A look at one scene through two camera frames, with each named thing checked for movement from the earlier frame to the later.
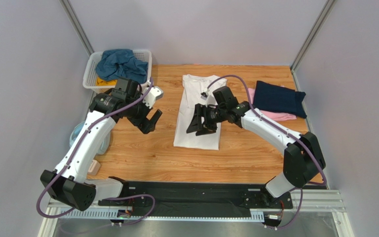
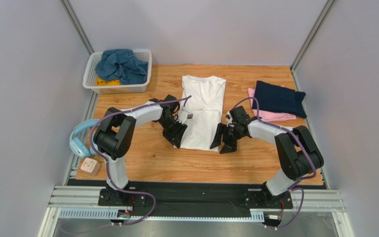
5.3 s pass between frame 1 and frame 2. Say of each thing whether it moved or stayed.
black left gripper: moved
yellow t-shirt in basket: stayed
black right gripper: moved
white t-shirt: stayed
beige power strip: stayed
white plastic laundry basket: stayed
